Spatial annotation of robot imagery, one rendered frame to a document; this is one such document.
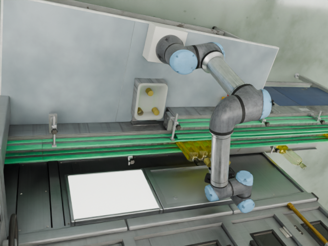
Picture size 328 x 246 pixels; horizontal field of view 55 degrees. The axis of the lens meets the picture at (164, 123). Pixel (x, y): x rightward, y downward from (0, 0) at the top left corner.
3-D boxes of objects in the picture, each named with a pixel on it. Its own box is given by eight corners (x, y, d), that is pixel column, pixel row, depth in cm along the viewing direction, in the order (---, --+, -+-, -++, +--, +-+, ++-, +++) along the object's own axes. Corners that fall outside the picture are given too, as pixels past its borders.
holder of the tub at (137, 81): (130, 121, 189) (133, 127, 183) (134, 77, 177) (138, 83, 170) (156, 120, 195) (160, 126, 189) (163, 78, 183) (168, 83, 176)
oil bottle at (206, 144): (192, 141, 196) (208, 161, 179) (194, 133, 194) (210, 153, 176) (200, 141, 198) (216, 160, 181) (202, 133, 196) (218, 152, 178)
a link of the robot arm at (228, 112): (215, 107, 112) (213, 209, 136) (243, 101, 115) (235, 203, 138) (202, 95, 122) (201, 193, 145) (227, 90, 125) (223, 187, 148)
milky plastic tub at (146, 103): (130, 113, 186) (134, 120, 179) (134, 77, 176) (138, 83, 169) (157, 112, 192) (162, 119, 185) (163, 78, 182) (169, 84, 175)
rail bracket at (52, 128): (47, 129, 170) (49, 152, 151) (47, 100, 162) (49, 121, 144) (57, 129, 172) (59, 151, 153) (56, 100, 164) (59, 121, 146)
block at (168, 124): (161, 125, 190) (165, 131, 185) (164, 111, 186) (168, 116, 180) (167, 125, 192) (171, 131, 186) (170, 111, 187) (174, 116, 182)
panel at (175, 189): (64, 178, 165) (70, 226, 138) (64, 174, 164) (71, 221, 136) (214, 165, 198) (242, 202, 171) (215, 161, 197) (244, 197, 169)
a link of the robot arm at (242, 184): (235, 184, 135) (233, 202, 141) (257, 177, 138) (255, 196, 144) (226, 173, 142) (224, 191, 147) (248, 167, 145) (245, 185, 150)
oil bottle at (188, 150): (175, 143, 192) (189, 163, 175) (176, 135, 190) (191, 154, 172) (183, 142, 194) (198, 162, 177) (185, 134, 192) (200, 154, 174)
